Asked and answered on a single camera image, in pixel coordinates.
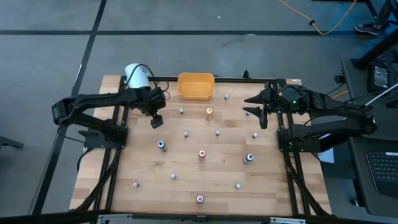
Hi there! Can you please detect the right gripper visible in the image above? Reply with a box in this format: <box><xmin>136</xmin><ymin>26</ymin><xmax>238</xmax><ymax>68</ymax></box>
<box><xmin>242</xmin><ymin>83</ymin><xmax>312</xmax><ymax>130</ymax></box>

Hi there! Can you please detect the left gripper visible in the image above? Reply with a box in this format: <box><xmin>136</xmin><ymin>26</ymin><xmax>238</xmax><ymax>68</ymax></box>
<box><xmin>133</xmin><ymin>86</ymin><xmax>167</xmax><ymax>129</ymax></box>

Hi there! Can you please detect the white cylindrical spotlight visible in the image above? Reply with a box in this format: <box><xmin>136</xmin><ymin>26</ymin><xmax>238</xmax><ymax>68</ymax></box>
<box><xmin>124</xmin><ymin>63</ymin><xmax>152</xmax><ymax>93</ymax></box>

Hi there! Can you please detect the white paper sheet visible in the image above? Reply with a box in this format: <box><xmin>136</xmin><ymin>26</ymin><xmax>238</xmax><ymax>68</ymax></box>
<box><xmin>317</xmin><ymin>133</ymin><xmax>335</xmax><ymax>164</ymax></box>

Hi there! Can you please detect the dark desk top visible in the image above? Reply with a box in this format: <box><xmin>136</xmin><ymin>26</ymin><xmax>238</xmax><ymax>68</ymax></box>
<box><xmin>341</xmin><ymin>58</ymin><xmax>398</xmax><ymax>138</ymax></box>
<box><xmin>348</xmin><ymin>136</ymin><xmax>398</xmax><ymax>218</ymax></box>

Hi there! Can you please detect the black power adapter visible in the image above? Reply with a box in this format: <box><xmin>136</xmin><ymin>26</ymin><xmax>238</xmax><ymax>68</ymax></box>
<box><xmin>368</xmin><ymin>60</ymin><xmax>396</xmax><ymax>93</ymax></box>

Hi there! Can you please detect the black desk leg bar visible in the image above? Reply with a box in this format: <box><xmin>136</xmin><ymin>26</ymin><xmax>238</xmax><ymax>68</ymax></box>
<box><xmin>351</xmin><ymin>29</ymin><xmax>398</xmax><ymax>71</ymax></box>

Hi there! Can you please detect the person's shoe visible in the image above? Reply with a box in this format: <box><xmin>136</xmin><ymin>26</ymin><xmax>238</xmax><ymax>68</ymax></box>
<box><xmin>354</xmin><ymin>22</ymin><xmax>386</xmax><ymax>36</ymax></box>

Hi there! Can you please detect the laptop keyboard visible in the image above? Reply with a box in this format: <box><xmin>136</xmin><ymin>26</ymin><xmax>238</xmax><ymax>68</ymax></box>
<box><xmin>365</xmin><ymin>151</ymin><xmax>398</xmax><ymax>198</ymax></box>

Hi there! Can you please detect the grey furniture foot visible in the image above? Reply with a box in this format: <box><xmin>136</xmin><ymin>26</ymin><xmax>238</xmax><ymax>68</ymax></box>
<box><xmin>0</xmin><ymin>135</ymin><xmax>24</xmax><ymax>151</ymax></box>

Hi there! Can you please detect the person's leg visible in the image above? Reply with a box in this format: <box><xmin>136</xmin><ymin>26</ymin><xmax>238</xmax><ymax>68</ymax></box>
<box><xmin>374</xmin><ymin>0</ymin><xmax>398</xmax><ymax>27</ymax></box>

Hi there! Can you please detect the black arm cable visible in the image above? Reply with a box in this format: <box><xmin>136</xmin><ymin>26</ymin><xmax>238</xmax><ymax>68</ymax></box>
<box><xmin>126</xmin><ymin>63</ymin><xmax>170</xmax><ymax>100</ymax></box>

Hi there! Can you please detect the yellow extension cable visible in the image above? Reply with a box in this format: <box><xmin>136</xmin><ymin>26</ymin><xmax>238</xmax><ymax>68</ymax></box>
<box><xmin>277</xmin><ymin>0</ymin><xmax>358</xmax><ymax>35</ymax></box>

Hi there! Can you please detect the silver metal bracket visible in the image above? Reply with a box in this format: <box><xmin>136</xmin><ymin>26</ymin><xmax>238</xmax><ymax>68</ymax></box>
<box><xmin>97</xmin><ymin>213</ymin><xmax>134</xmax><ymax>224</ymax></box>
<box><xmin>269</xmin><ymin>217</ymin><xmax>307</xmax><ymax>224</ymax></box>

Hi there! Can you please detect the white cable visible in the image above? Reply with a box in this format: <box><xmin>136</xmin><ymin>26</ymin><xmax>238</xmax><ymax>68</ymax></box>
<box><xmin>364</xmin><ymin>82</ymin><xmax>398</xmax><ymax>107</ymax></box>

